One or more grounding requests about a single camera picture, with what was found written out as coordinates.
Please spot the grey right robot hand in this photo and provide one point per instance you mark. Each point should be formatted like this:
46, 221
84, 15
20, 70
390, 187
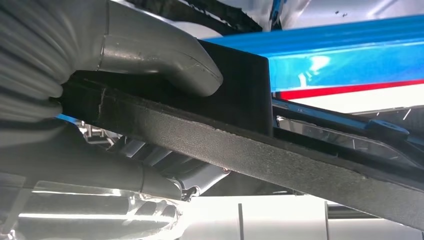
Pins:
149, 49

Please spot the blue metal shelf rack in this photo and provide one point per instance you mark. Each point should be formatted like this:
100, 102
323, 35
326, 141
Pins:
331, 56

